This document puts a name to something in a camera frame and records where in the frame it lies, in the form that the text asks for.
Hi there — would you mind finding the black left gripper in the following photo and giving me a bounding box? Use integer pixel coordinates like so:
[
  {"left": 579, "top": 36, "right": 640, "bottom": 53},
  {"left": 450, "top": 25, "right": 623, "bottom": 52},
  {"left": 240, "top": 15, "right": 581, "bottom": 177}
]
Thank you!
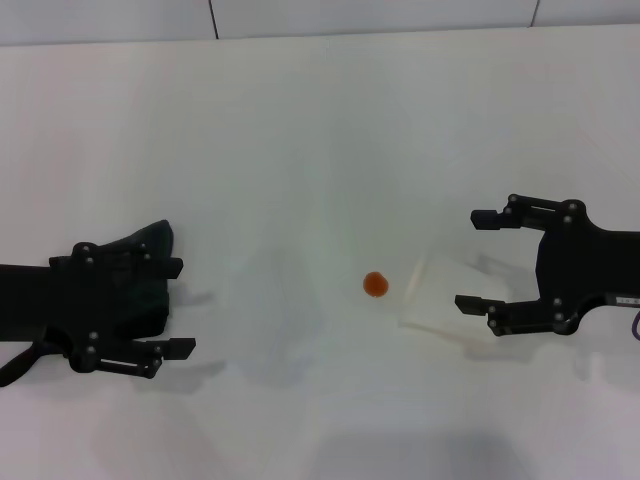
[{"left": 0, "top": 242, "right": 197, "bottom": 379}]

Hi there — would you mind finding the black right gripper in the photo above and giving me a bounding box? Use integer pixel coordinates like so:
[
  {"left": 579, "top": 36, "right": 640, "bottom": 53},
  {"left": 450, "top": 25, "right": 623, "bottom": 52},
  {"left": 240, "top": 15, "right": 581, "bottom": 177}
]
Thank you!
[{"left": 453, "top": 193, "right": 640, "bottom": 337}]

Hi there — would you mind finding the dark blue rag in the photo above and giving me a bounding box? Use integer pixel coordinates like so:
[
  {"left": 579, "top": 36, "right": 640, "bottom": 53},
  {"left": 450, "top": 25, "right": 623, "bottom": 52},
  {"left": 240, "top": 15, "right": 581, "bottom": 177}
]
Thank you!
[{"left": 0, "top": 218, "right": 177, "bottom": 389}]

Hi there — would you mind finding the white paper cup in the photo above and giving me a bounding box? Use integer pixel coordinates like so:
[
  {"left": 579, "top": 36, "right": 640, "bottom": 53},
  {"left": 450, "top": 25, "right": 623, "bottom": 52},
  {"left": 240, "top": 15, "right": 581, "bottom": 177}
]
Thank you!
[{"left": 397, "top": 252, "right": 506, "bottom": 337}]

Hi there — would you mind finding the small orange ball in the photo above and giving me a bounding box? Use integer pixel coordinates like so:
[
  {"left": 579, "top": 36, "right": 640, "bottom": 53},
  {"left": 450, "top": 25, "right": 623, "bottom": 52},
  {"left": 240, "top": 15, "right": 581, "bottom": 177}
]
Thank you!
[{"left": 362, "top": 270, "right": 391, "bottom": 298}]

